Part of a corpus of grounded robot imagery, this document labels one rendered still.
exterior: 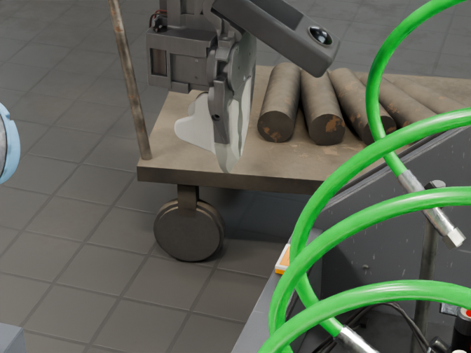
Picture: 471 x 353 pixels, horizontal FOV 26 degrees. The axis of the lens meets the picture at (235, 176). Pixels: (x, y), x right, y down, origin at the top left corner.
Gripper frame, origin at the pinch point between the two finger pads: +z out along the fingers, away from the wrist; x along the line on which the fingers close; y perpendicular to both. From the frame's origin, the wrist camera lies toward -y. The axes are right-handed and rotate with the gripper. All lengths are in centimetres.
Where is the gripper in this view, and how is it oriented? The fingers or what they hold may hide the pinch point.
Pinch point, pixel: (235, 160)
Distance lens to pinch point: 97.7
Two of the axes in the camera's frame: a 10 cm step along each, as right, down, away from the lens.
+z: 0.0, 8.5, 5.3
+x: -3.3, 5.0, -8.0
